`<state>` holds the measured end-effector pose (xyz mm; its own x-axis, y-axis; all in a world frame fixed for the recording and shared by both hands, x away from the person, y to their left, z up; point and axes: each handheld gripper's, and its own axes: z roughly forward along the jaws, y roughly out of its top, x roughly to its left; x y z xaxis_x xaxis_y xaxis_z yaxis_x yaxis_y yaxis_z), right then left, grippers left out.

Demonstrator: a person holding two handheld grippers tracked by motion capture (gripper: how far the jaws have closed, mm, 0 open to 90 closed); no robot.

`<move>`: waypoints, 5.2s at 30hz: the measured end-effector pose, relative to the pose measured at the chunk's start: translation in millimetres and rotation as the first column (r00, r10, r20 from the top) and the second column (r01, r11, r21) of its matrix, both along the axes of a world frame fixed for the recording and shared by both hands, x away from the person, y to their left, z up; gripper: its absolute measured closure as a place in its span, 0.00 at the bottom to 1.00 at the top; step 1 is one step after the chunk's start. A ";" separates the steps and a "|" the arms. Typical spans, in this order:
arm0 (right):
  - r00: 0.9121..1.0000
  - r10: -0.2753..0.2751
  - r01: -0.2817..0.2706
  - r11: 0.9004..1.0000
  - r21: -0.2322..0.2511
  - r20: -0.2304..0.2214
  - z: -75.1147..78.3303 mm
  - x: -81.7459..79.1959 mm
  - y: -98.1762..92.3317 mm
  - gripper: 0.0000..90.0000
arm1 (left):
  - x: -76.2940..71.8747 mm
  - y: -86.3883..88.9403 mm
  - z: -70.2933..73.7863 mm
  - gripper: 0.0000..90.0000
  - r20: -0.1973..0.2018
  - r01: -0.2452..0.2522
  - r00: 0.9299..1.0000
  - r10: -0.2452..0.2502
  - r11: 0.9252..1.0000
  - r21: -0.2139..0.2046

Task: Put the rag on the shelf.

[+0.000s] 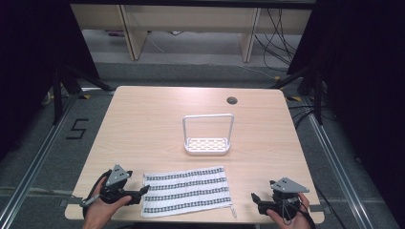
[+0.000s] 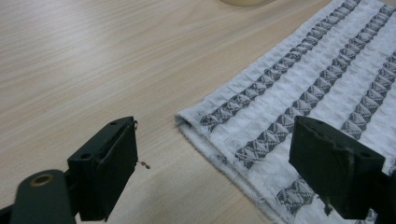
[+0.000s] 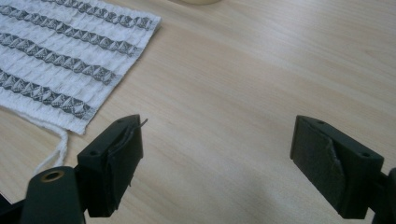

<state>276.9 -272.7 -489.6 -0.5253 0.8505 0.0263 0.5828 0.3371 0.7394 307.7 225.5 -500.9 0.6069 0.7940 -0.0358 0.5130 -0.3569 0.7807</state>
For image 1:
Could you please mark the black metal stand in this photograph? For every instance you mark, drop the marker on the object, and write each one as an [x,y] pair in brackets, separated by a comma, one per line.
[318,95]
[58,95]

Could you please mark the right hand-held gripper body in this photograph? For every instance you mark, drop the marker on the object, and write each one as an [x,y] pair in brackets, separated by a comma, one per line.
[286,186]

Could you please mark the white plastic rack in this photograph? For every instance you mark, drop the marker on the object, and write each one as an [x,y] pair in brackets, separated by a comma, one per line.
[207,152]

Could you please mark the dark curtain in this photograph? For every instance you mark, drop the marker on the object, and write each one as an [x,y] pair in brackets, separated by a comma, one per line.
[31,63]
[366,79]

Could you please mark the person's right hand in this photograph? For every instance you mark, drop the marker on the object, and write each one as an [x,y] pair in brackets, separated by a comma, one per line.
[299,221]

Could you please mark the light wooden desk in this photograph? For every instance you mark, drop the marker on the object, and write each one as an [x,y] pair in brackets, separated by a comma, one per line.
[191,19]

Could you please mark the person's left hand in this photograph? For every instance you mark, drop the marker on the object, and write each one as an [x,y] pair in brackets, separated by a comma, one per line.
[98,213]

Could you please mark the aluminium floor rail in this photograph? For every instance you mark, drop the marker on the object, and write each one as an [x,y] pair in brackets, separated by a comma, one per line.
[337,171]
[35,165]

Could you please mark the white striped towel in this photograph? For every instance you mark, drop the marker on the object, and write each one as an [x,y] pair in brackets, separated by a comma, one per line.
[187,192]

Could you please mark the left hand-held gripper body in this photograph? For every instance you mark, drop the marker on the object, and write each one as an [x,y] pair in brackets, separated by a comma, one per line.
[118,175]

